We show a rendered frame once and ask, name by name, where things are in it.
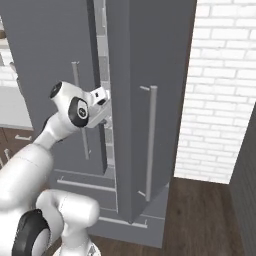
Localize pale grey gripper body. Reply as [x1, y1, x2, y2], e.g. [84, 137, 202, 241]
[85, 98, 113, 130]

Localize grey fridge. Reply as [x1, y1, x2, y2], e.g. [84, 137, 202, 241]
[0, 0, 198, 250]

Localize grey fridge door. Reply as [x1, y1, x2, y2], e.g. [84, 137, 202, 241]
[0, 0, 108, 175]
[105, 0, 198, 225]

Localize dark grey counter side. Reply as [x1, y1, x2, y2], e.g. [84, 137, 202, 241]
[229, 102, 256, 256]

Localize grey freezer drawer front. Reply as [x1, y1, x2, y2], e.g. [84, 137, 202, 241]
[87, 182, 170, 250]
[48, 167, 118, 212]

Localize brown wooden drawer front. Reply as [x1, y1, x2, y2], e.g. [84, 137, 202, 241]
[1, 127, 35, 148]

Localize brown wooden cupboard door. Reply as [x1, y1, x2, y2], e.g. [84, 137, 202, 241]
[0, 128, 24, 169]

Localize grey fridge door handle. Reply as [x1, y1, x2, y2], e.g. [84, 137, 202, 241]
[70, 60, 91, 161]
[137, 85, 159, 203]

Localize grey freezer drawer handle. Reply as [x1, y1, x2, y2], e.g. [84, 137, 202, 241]
[56, 179, 117, 193]
[97, 215, 149, 230]

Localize silver drawer handle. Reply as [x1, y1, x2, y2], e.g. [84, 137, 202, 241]
[14, 134, 33, 142]

